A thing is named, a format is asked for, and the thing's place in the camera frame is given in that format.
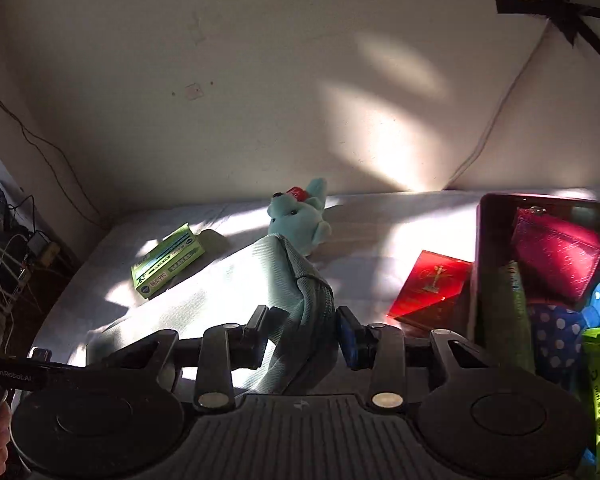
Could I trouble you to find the magenta zip wallet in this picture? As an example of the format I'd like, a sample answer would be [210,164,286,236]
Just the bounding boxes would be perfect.
[512,206,600,302]

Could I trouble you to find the pink gold tin box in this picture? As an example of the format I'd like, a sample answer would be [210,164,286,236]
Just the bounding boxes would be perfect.
[467,192,600,476]

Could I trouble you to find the black tape cross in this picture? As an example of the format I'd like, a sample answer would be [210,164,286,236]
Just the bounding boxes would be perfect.
[495,0,600,57]

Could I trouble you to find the tangled cables and chargers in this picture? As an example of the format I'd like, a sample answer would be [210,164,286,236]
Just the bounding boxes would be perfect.
[0,74,102,340]

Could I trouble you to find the teal plush toy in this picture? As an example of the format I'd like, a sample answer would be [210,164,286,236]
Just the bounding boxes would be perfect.
[268,178,332,257]

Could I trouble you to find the green medicine box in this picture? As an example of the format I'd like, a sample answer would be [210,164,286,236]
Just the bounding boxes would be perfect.
[131,223,204,299]

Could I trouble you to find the teal fabric pouch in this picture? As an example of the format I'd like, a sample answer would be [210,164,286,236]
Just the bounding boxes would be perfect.
[86,235,338,394]

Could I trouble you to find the red booklet with gold print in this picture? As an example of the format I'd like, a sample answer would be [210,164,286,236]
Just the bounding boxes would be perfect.
[388,250,472,336]

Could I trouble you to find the white wall cable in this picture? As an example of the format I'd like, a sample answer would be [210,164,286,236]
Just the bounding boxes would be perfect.
[444,19,552,191]

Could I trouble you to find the wall socket plate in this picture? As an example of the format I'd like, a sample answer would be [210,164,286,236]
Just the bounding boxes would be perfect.
[184,84,204,101]

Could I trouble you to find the blue polka dot bow headband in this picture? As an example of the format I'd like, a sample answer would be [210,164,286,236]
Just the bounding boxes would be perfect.
[527,281,600,390]

